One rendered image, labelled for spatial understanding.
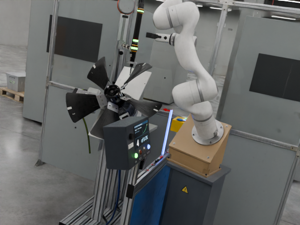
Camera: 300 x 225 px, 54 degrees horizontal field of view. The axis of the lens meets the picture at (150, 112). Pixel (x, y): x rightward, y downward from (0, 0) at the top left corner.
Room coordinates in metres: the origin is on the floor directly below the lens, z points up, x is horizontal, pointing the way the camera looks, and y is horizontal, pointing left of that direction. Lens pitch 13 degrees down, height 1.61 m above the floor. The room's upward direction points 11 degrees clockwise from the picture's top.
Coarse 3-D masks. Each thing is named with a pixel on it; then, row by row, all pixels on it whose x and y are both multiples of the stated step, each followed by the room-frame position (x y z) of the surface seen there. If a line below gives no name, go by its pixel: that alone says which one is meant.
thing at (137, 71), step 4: (140, 64) 2.29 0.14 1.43; (148, 64) 2.21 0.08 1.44; (136, 68) 2.28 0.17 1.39; (140, 68) 2.22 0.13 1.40; (144, 68) 2.18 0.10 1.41; (148, 68) 2.16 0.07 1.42; (132, 72) 2.28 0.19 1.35; (136, 72) 2.19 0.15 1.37; (140, 72) 2.16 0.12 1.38; (132, 76) 2.17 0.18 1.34; (136, 76) 2.13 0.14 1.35; (128, 80) 2.15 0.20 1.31
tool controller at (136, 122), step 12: (120, 120) 1.33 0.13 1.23; (132, 120) 1.31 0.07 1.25; (144, 120) 1.35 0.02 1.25; (108, 132) 1.19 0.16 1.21; (120, 132) 1.17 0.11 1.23; (132, 132) 1.22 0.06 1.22; (144, 132) 1.33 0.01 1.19; (108, 144) 1.18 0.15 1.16; (120, 144) 1.17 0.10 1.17; (132, 144) 1.20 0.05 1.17; (144, 144) 1.32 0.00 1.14; (108, 156) 1.18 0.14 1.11; (120, 156) 1.16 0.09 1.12; (132, 156) 1.19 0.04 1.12; (144, 156) 1.31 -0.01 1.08; (108, 168) 1.18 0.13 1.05; (120, 168) 1.16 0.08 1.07
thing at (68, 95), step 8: (72, 96) 2.09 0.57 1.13; (80, 96) 2.08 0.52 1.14; (88, 96) 2.08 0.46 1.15; (72, 104) 2.07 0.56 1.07; (80, 104) 2.07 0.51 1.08; (88, 104) 2.08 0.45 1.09; (96, 104) 2.09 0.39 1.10; (72, 112) 2.06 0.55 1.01; (80, 112) 2.07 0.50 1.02; (88, 112) 2.08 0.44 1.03; (72, 120) 2.05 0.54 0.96
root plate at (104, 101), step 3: (96, 96) 2.09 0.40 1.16; (99, 96) 2.09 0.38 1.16; (102, 96) 2.09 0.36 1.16; (99, 99) 2.09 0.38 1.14; (102, 99) 2.10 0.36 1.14; (105, 99) 2.10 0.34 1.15; (99, 102) 2.09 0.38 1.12; (102, 102) 2.10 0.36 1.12; (105, 102) 2.10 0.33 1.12; (102, 105) 2.10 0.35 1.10
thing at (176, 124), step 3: (177, 117) 2.26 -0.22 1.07; (180, 117) 2.28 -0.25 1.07; (183, 117) 2.30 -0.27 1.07; (174, 120) 2.17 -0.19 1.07; (177, 120) 2.17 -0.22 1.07; (171, 123) 2.18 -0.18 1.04; (174, 123) 2.17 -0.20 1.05; (177, 123) 2.16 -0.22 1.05; (180, 123) 2.15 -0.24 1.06; (171, 126) 2.17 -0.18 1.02; (174, 126) 2.17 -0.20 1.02; (177, 126) 2.16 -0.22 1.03; (180, 126) 2.15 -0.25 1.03; (171, 129) 2.17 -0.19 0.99; (174, 129) 2.17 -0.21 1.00; (177, 129) 2.16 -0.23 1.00
